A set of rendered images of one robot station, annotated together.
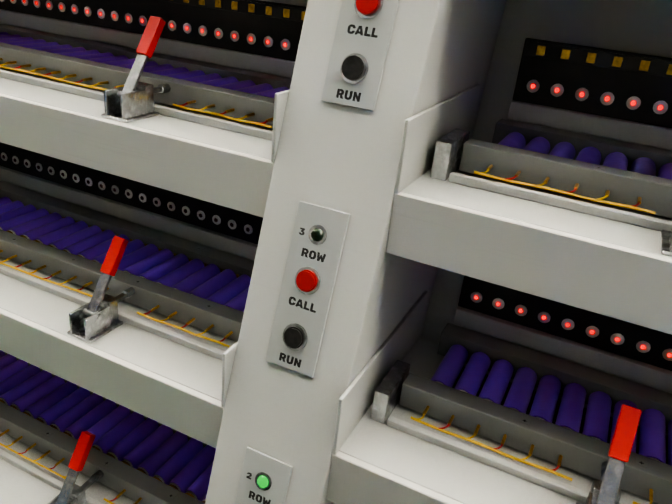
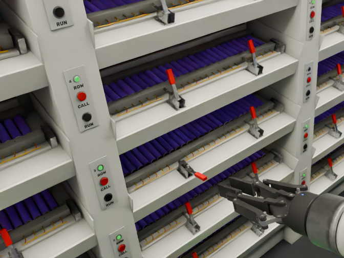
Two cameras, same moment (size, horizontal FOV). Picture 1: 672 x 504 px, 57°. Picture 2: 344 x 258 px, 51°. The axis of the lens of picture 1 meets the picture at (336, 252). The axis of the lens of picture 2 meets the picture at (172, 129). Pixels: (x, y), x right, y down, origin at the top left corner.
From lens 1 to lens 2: 1.15 m
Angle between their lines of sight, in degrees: 54
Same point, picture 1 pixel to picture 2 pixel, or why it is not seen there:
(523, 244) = (334, 47)
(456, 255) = (324, 56)
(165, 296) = not seen: hidden behind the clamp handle
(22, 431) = not seen: hidden behind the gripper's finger
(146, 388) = (279, 132)
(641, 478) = (332, 75)
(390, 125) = (317, 38)
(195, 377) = (283, 121)
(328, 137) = (307, 47)
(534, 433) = (320, 80)
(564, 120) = not seen: hidden behind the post
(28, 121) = (236, 92)
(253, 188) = (293, 68)
